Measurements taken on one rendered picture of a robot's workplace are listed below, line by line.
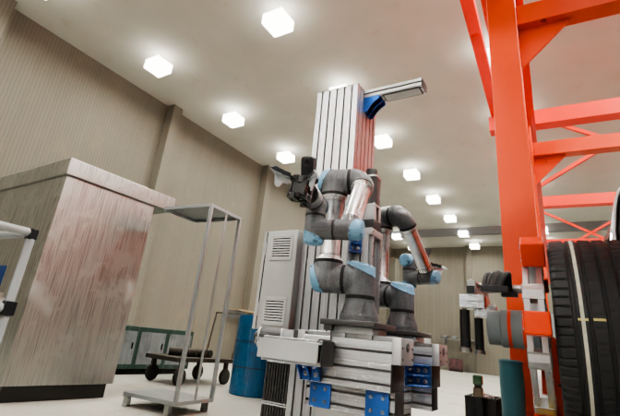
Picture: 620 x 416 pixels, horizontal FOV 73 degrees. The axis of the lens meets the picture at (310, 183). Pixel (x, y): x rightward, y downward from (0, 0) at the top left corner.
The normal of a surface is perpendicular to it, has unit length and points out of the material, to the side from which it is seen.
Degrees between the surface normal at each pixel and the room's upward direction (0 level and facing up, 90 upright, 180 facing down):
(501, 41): 90
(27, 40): 90
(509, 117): 90
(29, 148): 90
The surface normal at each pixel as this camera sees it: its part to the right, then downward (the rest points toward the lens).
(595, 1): -0.48, -0.35
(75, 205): 0.84, -0.11
